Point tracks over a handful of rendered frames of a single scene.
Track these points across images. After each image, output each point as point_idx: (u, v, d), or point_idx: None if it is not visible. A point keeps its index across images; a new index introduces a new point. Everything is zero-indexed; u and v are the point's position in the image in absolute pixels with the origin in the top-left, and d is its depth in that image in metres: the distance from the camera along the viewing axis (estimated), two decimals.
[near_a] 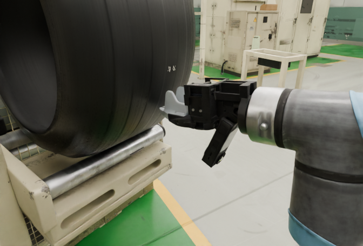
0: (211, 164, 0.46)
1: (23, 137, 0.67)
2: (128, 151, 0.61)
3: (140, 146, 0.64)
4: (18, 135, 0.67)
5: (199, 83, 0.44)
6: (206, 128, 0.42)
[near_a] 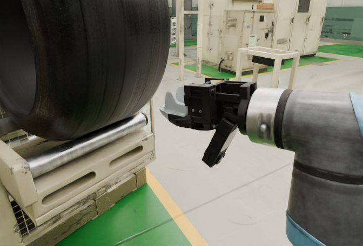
0: (211, 165, 0.46)
1: None
2: None
3: None
4: None
5: (199, 83, 0.44)
6: (206, 129, 0.42)
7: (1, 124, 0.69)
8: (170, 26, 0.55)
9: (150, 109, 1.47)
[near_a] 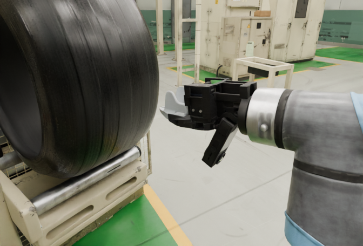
0: (211, 164, 0.46)
1: (16, 155, 0.78)
2: (105, 169, 0.72)
3: (116, 164, 0.74)
4: (12, 154, 0.78)
5: (199, 83, 0.44)
6: (206, 129, 0.42)
7: (9, 166, 0.79)
8: None
9: None
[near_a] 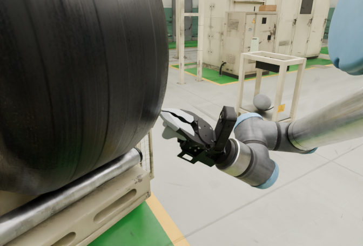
0: (232, 109, 0.55)
1: None
2: (94, 184, 0.52)
3: (109, 177, 0.55)
4: None
5: None
6: (208, 124, 0.60)
7: None
8: (158, 115, 0.50)
9: None
